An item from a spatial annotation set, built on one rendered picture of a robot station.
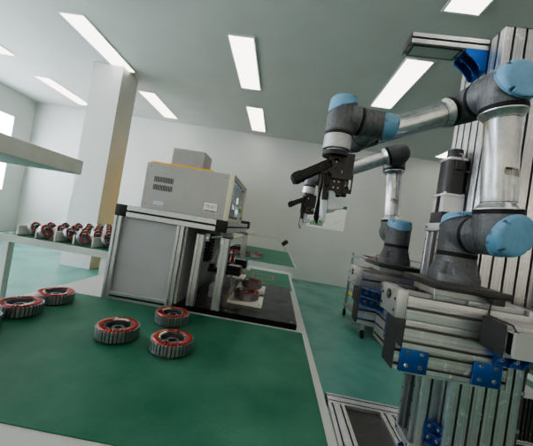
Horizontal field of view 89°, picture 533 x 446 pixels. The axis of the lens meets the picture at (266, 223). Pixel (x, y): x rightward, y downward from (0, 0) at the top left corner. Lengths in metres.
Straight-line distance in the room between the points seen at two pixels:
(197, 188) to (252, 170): 5.55
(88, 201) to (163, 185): 3.96
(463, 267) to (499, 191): 0.25
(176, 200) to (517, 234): 1.15
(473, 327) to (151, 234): 1.14
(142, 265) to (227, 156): 5.89
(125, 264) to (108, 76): 4.60
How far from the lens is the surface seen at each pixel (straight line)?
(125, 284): 1.21
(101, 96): 5.49
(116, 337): 0.86
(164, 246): 1.13
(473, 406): 1.45
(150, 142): 7.58
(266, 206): 6.59
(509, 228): 0.95
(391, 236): 1.51
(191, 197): 1.23
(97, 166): 5.19
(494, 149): 1.01
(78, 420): 0.64
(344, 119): 0.79
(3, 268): 2.91
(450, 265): 1.06
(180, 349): 0.80
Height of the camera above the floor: 1.12
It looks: 1 degrees up
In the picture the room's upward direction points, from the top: 9 degrees clockwise
